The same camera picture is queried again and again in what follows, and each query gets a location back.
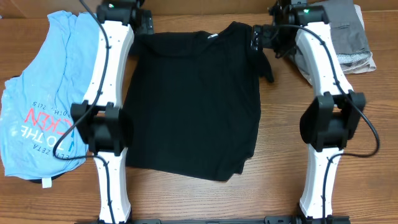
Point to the black t-shirt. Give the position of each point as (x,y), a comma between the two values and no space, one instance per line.
(194,102)

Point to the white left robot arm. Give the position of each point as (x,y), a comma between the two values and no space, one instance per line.
(99,118)

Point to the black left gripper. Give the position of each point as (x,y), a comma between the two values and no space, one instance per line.
(147,27)

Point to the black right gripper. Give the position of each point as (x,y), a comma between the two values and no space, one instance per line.
(265,30)

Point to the light blue printed t-shirt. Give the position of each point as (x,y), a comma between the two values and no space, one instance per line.
(35,106)

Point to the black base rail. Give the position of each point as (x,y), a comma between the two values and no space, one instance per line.
(217,221)

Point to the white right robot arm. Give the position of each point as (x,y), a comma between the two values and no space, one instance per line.
(331,119)

